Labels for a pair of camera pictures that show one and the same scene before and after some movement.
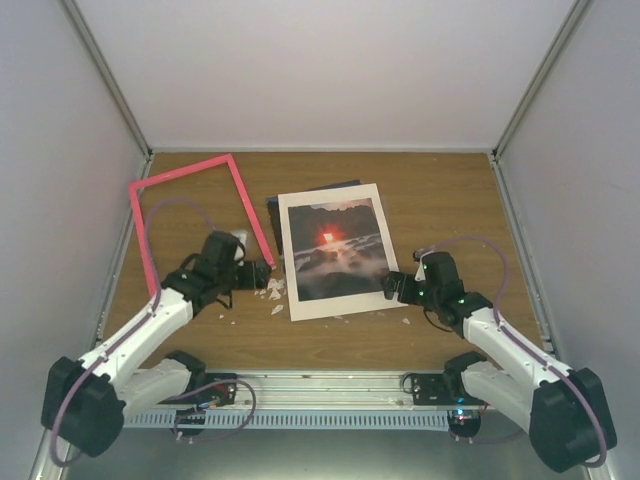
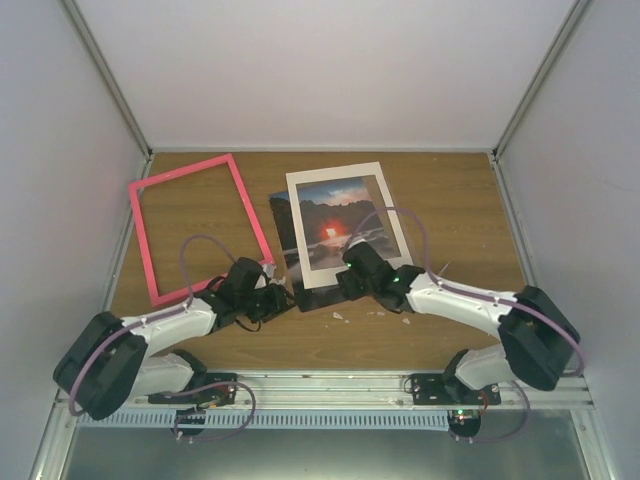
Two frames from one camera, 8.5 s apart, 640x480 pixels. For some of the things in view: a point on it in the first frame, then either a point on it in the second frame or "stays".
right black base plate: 432,390 stays
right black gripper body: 406,296 → 353,292
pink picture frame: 135,194 stays
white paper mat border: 338,306 → 327,276
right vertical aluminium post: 567,32 stays
